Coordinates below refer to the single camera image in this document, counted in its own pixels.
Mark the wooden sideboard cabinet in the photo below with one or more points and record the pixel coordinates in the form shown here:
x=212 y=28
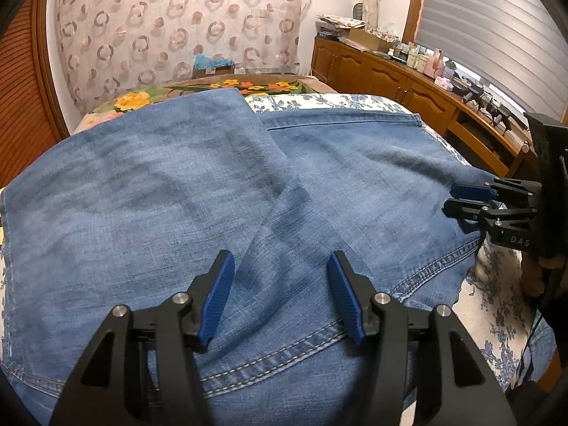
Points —
x=377 y=80

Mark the blue denim pants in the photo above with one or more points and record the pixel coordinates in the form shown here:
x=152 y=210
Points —
x=155 y=195

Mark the sheer curtain with circles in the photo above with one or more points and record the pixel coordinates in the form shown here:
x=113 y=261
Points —
x=177 y=22

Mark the stack of papers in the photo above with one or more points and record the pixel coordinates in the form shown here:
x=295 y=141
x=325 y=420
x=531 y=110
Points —
x=339 y=21

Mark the open cardboard box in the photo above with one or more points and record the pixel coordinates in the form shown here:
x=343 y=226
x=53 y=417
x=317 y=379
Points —
x=370 y=39

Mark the black stand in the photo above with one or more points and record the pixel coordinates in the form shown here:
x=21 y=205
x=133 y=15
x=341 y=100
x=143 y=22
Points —
x=500 y=117
x=472 y=95

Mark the cardboard box with blue cloth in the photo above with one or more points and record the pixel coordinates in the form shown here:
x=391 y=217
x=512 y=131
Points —
x=213 y=64

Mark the person's right hand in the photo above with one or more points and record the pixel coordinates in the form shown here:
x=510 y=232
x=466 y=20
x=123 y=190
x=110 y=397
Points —
x=534 y=275

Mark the pink tissue box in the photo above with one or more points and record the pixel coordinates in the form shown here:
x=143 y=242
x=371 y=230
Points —
x=443 y=83

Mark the grey window blind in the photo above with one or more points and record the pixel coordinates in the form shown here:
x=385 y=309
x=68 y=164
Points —
x=488 y=22

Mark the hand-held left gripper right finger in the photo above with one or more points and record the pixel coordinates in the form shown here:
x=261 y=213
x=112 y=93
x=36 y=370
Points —
x=346 y=301

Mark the colourful flower blanket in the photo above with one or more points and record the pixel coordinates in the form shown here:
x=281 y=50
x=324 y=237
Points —
x=133 y=100

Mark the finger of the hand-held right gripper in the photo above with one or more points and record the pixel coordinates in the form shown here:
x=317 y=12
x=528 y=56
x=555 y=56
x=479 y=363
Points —
x=463 y=211
x=472 y=191

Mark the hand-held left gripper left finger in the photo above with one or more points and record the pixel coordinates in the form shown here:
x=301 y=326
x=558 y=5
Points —
x=216 y=301

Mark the group of small bottles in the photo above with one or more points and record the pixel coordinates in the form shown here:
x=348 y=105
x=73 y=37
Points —
x=412 y=57

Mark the wooden louvered wardrobe door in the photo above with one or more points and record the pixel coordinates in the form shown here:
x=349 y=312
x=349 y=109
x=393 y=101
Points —
x=22 y=111

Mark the pink bottle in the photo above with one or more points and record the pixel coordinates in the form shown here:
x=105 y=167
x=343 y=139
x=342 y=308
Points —
x=436 y=62

